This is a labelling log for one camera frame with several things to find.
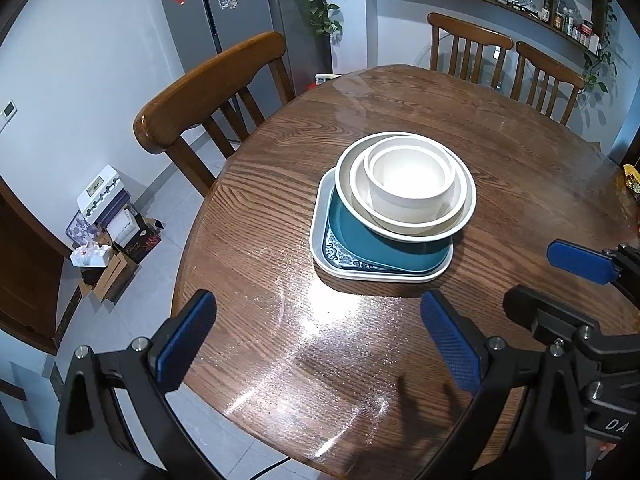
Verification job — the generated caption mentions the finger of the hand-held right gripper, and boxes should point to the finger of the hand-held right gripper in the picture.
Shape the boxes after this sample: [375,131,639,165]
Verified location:
[502,284,607,357]
[546,239,640,306]

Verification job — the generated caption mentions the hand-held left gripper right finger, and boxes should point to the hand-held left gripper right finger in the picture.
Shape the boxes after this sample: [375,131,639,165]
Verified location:
[420,289,586,480]

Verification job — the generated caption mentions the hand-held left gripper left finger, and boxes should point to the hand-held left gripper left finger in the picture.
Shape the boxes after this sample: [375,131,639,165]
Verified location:
[54,288,218,480]

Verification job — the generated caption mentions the large white bowl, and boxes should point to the large white bowl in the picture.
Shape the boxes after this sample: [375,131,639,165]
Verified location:
[334,131,477,244]

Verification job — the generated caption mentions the white square plate blue pattern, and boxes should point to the white square plate blue pattern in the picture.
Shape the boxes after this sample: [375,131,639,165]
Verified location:
[309,166,455,282]

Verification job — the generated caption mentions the small white bowl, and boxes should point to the small white bowl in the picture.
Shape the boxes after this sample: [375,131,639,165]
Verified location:
[364,146,449,210]

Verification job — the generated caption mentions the medium white bowl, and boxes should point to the medium white bowl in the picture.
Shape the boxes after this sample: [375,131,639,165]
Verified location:
[348,139,463,226]

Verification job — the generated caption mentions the yellow snack bag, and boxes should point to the yellow snack bag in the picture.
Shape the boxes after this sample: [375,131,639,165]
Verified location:
[621,162,640,201]

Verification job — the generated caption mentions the brown cardboard box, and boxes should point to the brown cardboard box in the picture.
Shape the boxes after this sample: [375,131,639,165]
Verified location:
[77,250,141,303]

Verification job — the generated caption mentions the dark printed box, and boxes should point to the dark printed box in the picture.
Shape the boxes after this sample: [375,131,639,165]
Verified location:
[117,215,163,263]

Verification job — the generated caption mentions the white tissue pack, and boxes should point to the white tissue pack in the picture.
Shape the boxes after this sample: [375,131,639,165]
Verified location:
[70,241,112,267]

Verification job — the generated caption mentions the purple patterned box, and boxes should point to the purple patterned box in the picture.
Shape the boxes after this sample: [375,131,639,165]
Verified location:
[65,192,133,251]

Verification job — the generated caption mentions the dark wooden door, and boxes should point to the dark wooden door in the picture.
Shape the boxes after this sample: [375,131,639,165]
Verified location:
[0,175,76,356]

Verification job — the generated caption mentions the white box with knobs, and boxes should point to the white box with knobs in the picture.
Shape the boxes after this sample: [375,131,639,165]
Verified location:
[76,165,121,218]

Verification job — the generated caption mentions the wooden chair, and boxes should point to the wooden chair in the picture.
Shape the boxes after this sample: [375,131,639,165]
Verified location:
[426,12,515,88]
[132,31,297,198]
[510,41,587,127]

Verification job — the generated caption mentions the grey refrigerator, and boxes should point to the grey refrigerator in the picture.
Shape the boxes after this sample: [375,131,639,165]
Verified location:
[152,0,333,91]

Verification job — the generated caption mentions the black cable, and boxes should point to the black cable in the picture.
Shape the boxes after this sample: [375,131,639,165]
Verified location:
[240,455,293,480]

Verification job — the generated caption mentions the wooden wall shelf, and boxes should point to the wooden wall shelf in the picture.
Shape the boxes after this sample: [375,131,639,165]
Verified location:
[365,0,608,58]

